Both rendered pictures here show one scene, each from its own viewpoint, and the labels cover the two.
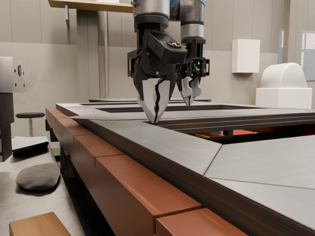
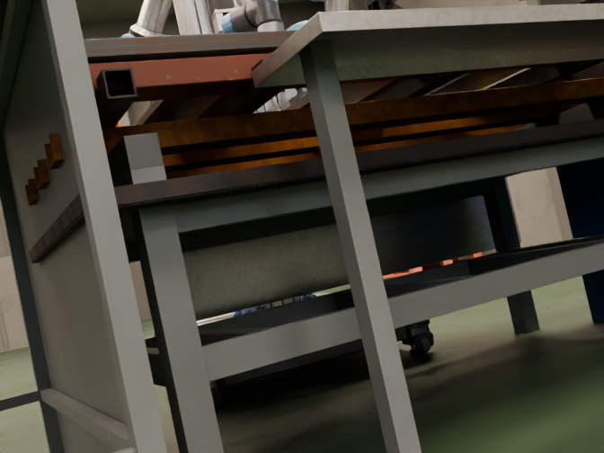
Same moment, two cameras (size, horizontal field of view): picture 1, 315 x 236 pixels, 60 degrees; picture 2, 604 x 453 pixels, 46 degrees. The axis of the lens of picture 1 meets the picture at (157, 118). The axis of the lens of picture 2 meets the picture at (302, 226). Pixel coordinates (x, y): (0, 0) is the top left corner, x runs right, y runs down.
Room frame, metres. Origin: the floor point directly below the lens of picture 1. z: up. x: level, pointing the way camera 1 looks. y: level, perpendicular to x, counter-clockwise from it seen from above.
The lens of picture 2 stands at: (0.48, -2.03, 0.40)
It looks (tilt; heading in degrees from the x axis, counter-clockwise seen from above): 3 degrees up; 88
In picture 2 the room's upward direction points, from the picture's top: 12 degrees counter-clockwise
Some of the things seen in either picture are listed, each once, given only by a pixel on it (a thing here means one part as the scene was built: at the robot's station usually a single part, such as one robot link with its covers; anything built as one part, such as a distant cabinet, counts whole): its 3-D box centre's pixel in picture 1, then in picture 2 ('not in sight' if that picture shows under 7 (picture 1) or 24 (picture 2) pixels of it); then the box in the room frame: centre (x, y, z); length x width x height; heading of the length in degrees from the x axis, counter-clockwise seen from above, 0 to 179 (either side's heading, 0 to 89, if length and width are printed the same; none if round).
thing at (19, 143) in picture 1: (31, 143); not in sight; (1.05, 0.49, 0.70); 0.39 x 0.12 x 0.04; 25
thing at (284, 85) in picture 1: (282, 103); not in sight; (4.73, -2.18, 0.68); 0.69 x 0.61 x 1.35; 105
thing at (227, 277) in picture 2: not in sight; (362, 226); (0.75, 0.30, 0.47); 1.30 x 0.04 x 0.35; 25
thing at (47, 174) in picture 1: (39, 175); not in sight; (0.67, 0.30, 0.69); 0.20 x 0.10 x 0.03; 17
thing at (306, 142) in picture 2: not in sight; (361, 134); (0.75, -0.16, 0.70); 1.66 x 0.08 x 0.05; 25
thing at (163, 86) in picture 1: (157, 100); (288, 93); (0.59, 0.00, 0.89); 0.06 x 0.03 x 0.09; 25
